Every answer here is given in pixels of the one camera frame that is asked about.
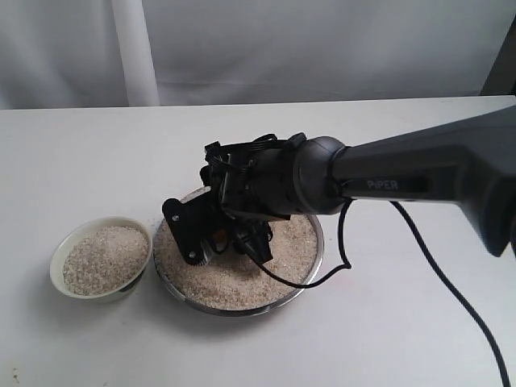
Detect white backdrop curtain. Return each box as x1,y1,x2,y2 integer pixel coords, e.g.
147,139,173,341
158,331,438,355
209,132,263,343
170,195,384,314
1,1,515,109

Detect white ceramic bowl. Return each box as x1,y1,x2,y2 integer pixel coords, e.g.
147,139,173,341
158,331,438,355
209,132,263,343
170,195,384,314
49,217,153,303

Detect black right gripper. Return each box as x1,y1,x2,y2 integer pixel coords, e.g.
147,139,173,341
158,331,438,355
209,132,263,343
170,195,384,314
162,140,306,266

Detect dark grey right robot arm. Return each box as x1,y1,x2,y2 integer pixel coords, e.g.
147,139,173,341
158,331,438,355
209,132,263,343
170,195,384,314
162,107,515,265

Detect brown wooden cup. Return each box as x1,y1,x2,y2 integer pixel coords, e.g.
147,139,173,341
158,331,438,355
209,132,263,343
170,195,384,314
212,229,227,245

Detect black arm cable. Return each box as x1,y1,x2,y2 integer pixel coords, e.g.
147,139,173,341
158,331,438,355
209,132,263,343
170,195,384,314
203,132,511,387

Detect white rice grains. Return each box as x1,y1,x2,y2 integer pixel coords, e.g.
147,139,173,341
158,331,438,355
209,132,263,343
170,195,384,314
63,226,148,296

